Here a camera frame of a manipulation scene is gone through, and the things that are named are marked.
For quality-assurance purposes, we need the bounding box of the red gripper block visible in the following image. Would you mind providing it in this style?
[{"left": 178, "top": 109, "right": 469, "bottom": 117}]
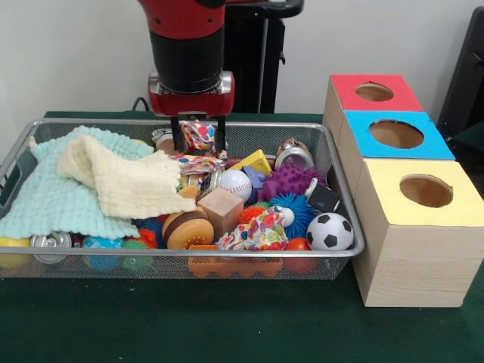
[{"left": 148, "top": 89, "right": 236, "bottom": 154}]

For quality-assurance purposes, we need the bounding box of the cream yellow cloth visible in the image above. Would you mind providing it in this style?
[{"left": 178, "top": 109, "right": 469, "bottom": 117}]
[{"left": 57, "top": 135, "right": 197, "bottom": 220}]

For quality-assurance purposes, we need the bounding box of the clear shallow bin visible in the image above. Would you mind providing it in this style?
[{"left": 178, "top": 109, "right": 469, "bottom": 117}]
[{"left": 0, "top": 119, "right": 366, "bottom": 281}]

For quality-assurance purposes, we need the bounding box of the wooden box with three holes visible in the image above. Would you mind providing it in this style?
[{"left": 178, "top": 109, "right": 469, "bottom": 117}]
[{"left": 323, "top": 73, "right": 484, "bottom": 309}]

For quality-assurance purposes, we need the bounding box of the colourful dotted cloth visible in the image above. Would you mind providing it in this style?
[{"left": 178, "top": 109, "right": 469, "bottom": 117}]
[{"left": 180, "top": 119, "right": 228, "bottom": 176}]

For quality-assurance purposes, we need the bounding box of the yellow block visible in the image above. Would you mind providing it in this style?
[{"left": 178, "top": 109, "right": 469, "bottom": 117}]
[{"left": 229, "top": 149, "right": 273, "bottom": 176}]

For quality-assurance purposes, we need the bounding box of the white baseball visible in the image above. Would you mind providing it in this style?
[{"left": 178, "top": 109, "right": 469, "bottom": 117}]
[{"left": 218, "top": 168, "right": 253, "bottom": 203}]

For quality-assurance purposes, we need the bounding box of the wooden cube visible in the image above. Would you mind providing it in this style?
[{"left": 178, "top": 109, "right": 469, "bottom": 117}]
[{"left": 198, "top": 187, "right": 245, "bottom": 241}]

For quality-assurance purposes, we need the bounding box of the toy burger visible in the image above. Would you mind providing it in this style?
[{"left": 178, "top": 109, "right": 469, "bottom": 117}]
[{"left": 162, "top": 210, "right": 215, "bottom": 250}]

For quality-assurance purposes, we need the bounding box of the purple spiky ball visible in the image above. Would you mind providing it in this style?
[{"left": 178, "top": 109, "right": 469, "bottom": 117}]
[{"left": 259, "top": 164, "right": 327, "bottom": 201}]

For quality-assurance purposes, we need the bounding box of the colourful dotted packet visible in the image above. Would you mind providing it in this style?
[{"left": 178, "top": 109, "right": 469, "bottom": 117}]
[{"left": 217, "top": 208, "right": 290, "bottom": 252}]

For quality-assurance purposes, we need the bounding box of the blue spiky ball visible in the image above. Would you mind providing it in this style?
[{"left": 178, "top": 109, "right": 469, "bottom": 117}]
[{"left": 270, "top": 191, "right": 318, "bottom": 239}]

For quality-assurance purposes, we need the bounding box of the orange plastic toy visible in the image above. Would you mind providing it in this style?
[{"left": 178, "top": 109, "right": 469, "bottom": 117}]
[{"left": 188, "top": 256, "right": 287, "bottom": 279}]

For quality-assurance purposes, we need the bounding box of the black cube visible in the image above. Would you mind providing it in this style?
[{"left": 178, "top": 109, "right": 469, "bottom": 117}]
[{"left": 305, "top": 178, "right": 342, "bottom": 215}]

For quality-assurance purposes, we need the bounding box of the black and white soccer ball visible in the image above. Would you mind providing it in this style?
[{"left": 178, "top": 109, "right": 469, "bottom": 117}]
[{"left": 306, "top": 213, "right": 355, "bottom": 252}]

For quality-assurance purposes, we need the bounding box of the mint green cloth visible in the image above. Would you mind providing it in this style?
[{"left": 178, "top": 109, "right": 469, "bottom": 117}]
[{"left": 0, "top": 127, "right": 156, "bottom": 240}]

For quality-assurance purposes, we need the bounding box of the silver can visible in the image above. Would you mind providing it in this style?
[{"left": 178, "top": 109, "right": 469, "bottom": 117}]
[{"left": 32, "top": 231, "right": 73, "bottom": 265}]

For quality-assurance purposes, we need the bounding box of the dark green table cloth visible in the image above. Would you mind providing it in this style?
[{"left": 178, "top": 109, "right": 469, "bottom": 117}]
[{"left": 0, "top": 111, "right": 484, "bottom": 363}]

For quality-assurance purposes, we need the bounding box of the black stand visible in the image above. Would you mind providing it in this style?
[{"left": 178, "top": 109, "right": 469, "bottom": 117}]
[{"left": 437, "top": 6, "right": 484, "bottom": 152}]

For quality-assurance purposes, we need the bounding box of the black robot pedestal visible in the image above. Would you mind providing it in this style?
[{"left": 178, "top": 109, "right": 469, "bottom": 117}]
[{"left": 225, "top": 0, "right": 305, "bottom": 114}]

